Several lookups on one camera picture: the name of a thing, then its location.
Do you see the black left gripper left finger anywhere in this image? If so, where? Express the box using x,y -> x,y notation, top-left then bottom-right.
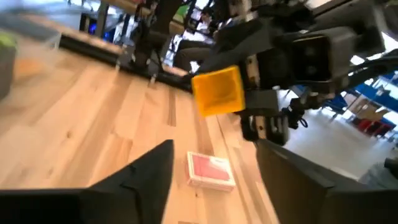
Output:
0,139 -> 175,224

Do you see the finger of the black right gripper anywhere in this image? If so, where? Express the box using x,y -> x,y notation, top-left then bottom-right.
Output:
182,32 -> 259,83
241,113 -> 290,147

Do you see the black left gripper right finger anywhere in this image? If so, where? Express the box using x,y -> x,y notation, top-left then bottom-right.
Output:
256,139 -> 398,224

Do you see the yellow building block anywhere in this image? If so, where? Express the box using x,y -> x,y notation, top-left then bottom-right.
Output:
191,65 -> 247,118

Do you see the person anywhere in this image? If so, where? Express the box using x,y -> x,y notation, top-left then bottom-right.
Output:
172,5 -> 226,73

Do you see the white red playing card box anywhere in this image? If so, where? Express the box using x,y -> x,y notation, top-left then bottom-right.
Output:
185,151 -> 237,192

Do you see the black computer tower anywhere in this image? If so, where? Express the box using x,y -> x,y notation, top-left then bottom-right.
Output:
79,12 -> 108,40

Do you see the clear plastic bin middle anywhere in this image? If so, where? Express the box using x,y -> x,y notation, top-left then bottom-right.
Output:
0,30 -> 18,101

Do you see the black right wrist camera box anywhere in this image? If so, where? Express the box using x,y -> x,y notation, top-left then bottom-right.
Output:
291,26 -> 359,84

